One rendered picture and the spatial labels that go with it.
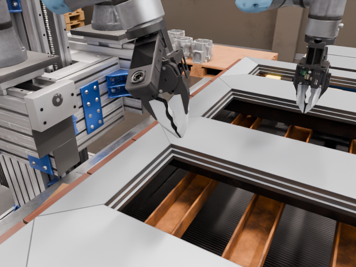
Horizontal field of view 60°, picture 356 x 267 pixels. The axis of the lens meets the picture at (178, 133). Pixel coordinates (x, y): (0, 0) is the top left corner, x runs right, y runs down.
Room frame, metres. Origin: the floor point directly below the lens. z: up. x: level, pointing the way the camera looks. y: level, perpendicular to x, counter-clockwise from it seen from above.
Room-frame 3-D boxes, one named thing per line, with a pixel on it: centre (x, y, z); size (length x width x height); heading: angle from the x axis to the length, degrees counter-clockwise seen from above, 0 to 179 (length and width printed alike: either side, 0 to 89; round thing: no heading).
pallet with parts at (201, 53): (3.96, -0.45, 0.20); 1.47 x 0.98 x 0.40; 63
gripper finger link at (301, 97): (0.78, -0.33, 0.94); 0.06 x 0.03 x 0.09; 151
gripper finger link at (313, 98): (0.77, -0.36, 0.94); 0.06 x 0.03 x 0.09; 151
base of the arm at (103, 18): (1.25, 0.26, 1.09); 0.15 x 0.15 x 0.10
